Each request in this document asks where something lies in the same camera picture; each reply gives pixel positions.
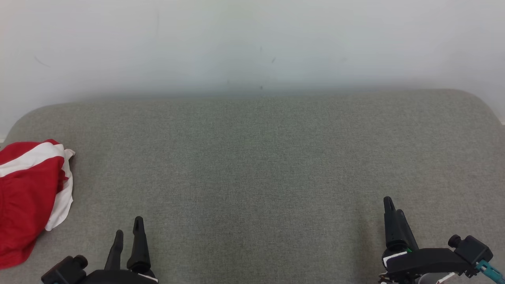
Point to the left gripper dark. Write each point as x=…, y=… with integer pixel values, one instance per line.
x=118, y=278

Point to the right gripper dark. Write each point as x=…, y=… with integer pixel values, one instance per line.
x=426, y=260

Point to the red shirt with white sleeves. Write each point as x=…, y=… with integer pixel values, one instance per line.
x=27, y=213

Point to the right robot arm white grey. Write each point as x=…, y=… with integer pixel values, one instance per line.
x=434, y=279

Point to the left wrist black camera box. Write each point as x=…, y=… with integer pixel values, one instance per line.
x=65, y=270

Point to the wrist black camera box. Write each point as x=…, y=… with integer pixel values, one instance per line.
x=65, y=270
x=471, y=249

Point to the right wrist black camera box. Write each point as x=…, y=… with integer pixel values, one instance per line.
x=471, y=249

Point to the right camera teal connector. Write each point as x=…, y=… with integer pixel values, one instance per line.
x=489, y=270

